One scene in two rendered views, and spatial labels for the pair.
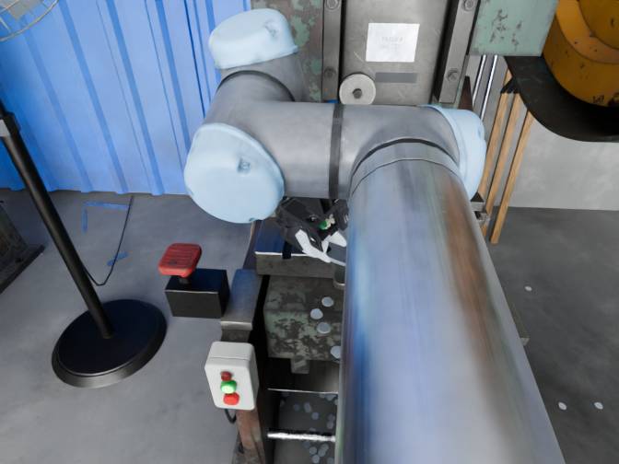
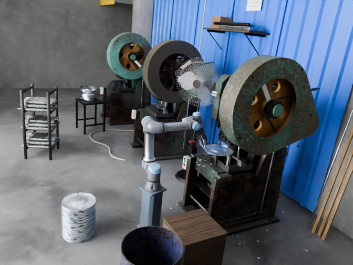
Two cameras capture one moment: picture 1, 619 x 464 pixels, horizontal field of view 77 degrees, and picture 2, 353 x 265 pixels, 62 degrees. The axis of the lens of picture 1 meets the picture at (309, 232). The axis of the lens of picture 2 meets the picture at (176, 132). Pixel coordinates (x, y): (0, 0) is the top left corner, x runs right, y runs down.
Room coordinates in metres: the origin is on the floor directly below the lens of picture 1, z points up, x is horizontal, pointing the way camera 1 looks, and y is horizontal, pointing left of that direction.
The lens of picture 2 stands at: (-1.26, -2.18, 1.84)
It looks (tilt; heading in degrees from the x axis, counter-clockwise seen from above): 19 degrees down; 57
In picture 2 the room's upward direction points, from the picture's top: 6 degrees clockwise
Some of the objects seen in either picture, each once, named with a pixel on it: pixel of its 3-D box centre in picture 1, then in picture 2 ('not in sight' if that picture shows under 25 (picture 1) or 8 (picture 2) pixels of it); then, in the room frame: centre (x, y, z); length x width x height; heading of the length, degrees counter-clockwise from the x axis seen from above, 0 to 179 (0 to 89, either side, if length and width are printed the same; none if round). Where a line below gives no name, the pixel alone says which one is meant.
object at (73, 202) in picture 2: not in sight; (79, 201); (-0.70, 0.16, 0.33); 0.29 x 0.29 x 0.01
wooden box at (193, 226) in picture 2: not in sight; (191, 242); (0.06, -0.55, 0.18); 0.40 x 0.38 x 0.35; 178
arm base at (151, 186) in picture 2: not in sight; (153, 183); (-0.08, -0.04, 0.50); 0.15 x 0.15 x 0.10
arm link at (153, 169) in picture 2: not in sight; (154, 171); (-0.08, -0.03, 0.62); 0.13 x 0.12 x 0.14; 84
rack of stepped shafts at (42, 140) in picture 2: not in sight; (40, 121); (-0.76, 2.08, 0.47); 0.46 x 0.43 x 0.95; 156
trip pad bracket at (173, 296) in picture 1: (204, 311); (191, 153); (0.49, 0.20, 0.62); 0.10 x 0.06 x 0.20; 86
